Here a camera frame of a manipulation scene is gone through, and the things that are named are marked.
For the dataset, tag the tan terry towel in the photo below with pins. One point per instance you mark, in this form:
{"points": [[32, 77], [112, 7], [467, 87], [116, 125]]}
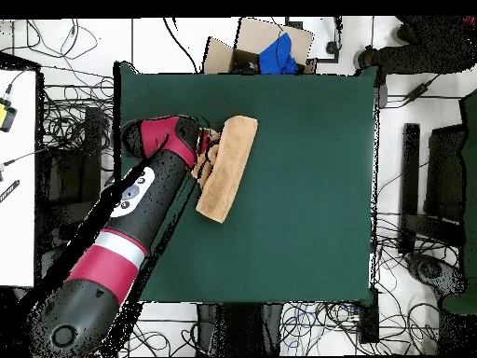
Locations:
{"points": [[227, 167]]}

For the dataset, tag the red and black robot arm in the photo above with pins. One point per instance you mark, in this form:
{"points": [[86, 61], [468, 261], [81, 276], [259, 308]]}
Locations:
{"points": [[111, 268]]}

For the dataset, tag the blue cloth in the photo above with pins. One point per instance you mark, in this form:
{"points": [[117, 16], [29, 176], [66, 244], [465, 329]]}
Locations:
{"points": [[277, 57]]}

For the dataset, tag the black chair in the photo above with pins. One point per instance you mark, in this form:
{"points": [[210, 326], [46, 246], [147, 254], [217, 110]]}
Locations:
{"points": [[91, 149], [410, 167]]}

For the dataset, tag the open cardboard box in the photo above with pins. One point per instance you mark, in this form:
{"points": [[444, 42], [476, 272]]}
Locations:
{"points": [[257, 35]]}

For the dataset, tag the dark green table cloth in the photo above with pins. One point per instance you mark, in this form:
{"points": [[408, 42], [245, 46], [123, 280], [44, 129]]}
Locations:
{"points": [[298, 223]]}

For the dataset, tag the yellow and black device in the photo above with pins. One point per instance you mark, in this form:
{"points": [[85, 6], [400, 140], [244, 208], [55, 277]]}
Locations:
{"points": [[9, 117]]}

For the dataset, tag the black striped bar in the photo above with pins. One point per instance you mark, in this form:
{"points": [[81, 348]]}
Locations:
{"points": [[9, 191]]}

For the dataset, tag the white desk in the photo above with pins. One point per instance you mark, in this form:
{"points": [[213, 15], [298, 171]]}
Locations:
{"points": [[18, 223]]}

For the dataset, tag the black power adapter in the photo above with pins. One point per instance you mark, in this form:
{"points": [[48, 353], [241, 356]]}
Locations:
{"points": [[416, 92]]}

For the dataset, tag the person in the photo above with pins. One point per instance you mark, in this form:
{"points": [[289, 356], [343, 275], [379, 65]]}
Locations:
{"points": [[428, 44]]}

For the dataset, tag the black power strip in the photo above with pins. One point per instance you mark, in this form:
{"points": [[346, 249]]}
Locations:
{"points": [[369, 320]]}

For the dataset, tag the black square frame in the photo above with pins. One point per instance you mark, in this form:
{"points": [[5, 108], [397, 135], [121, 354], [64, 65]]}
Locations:
{"points": [[337, 54]]}

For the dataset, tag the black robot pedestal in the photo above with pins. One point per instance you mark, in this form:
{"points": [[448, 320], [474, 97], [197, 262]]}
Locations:
{"points": [[238, 328]]}

